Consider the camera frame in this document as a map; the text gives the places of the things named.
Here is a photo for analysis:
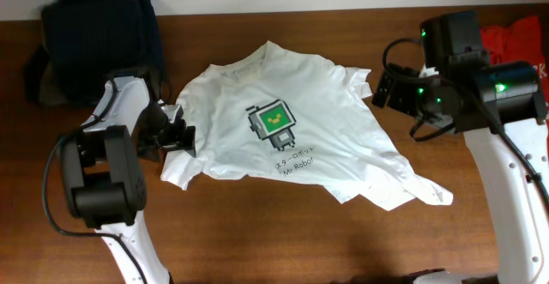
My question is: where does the folded navy blue garment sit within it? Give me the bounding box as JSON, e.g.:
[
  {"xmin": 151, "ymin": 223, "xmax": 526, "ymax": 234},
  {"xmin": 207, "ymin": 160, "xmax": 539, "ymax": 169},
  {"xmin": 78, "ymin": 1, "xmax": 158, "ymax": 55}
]
[{"xmin": 41, "ymin": 0, "xmax": 166, "ymax": 105}]

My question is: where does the folded black garment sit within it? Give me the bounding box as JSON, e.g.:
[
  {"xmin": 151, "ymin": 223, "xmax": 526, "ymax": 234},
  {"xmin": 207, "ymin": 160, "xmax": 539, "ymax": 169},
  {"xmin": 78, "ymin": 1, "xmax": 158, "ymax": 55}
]
[{"xmin": 23, "ymin": 45, "xmax": 50, "ymax": 105}]

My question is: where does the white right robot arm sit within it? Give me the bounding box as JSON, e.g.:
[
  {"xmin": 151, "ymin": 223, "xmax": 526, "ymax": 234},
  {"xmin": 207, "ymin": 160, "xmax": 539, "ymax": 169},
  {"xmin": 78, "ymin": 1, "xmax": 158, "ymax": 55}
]
[{"xmin": 372, "ymin": 11, "xmax": 548, "ymax": 283}]

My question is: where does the red t-shirt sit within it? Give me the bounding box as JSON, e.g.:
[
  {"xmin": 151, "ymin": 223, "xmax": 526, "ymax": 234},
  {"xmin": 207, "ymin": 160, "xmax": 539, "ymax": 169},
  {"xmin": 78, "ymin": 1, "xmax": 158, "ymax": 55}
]
[{"xmin": 480, "ymin": 15, "xmax": 548, "ymax": 102}]

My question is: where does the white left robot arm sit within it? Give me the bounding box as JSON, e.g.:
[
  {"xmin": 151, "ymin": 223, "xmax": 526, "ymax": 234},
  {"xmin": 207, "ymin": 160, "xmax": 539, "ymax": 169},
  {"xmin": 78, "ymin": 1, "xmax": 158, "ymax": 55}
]
[{"xmin": 55, "ymin": 76, "xmax": 196, "ymax": 283}]

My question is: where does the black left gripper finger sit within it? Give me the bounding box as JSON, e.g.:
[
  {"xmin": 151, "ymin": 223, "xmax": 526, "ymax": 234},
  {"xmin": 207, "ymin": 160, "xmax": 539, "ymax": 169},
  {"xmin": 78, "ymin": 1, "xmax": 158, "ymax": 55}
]
[
  {"xmin": 160, "ymin": 126, "xmax": 196, "ymax": 157},
  {"xmin": 136, "ymin": 142, "xmax": 161, "ymax": 162}
]

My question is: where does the white robot print t-shirt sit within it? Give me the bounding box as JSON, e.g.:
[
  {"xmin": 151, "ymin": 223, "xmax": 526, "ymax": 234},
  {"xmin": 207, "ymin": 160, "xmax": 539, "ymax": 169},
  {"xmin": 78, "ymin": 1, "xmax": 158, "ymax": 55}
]
[{"xmin": 161, "ymin": 42, "xmax": 453, "ymax": 210}]

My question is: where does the folded grey garment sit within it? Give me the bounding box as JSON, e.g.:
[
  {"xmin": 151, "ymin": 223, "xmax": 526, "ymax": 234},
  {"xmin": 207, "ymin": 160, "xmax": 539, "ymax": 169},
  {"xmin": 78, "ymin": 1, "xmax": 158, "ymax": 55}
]
[{"xmin": 39, "ymin": 62, "xmax": 69, "ymax": 106}]

